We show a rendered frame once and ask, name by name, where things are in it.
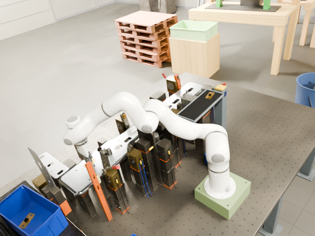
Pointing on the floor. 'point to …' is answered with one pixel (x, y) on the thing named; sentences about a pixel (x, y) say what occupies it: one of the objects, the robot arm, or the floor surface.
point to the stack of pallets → (146, 37)
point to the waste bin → (305, 90)
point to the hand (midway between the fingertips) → (88, 159)
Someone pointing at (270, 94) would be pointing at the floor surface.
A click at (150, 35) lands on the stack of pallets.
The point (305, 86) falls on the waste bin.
